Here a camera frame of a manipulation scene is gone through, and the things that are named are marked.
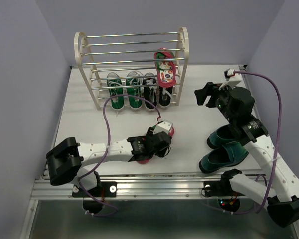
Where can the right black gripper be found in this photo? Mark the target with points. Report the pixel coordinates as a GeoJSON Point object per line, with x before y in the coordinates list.
{"type": "Point", "coordinates": [210, 88]}

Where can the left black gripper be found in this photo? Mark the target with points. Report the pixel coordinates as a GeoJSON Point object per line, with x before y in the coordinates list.
{"type": "Point", "coordinates": [149, 133]}

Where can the pink flip-flop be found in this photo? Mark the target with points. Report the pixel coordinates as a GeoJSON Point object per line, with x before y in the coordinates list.
{"type": "Point", "coordinates": [165, 67]}
{"type": "Point", "coordinates": [171, 133]}

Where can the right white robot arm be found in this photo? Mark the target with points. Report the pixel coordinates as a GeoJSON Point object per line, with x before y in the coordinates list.
{"type": "Point", "coordinates": [282, 201]}

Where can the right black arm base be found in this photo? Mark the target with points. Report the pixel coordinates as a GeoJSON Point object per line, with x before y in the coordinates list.
{"type": "Point", "coordinates": [228, 200]}

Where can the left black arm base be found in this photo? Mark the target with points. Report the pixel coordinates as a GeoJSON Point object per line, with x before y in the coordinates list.
{"type": "Point", "coordinates": [94, 203]}

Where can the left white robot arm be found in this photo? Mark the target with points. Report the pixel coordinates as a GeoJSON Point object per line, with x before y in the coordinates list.
{"type": "Point", "coordinates": [68, 160]}

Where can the teal velvet shoe far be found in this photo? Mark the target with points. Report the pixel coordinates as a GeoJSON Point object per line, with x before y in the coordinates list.
{"type": "Point", "coordinates": [221, 138]}

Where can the teal velvet shoe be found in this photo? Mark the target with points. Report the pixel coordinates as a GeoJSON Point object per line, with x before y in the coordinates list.
{"type": "Point", "coordinates": [227, 155]}
{"type": "Point", "coordinates": [221, 138]}

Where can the teal velvet shoe near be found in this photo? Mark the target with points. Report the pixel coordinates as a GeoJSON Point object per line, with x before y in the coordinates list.
{"type": "Point", "coordinates": [227, 155]}

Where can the black sneaker right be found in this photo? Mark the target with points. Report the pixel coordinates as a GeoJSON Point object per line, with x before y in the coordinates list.
{"type": "Point", "coordinates": [165, 95]}

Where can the black sneaker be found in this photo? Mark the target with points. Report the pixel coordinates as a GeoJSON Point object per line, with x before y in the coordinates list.
{"type": "Point", "coordinates": [165, 95]}
{"type": "Point", "coordinates": [149, 91]}

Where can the black sneaker left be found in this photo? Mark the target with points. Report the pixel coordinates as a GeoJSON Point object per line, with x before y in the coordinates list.
{"type": "Point", "coordinates": [149, 91]}

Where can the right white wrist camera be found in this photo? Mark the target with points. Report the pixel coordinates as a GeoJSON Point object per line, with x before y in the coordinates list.
{"type": "Point", "coordinates": [232, 79]}

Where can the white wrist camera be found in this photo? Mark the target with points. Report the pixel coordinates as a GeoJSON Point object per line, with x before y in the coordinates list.
{"type": "Point", "coordinates": [164, 126]}
{"type": "Point", "coordinates": [232, 79]}

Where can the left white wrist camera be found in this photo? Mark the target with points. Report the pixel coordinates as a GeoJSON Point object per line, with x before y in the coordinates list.
{"type": "Point", "coordinates": [164, 126]}

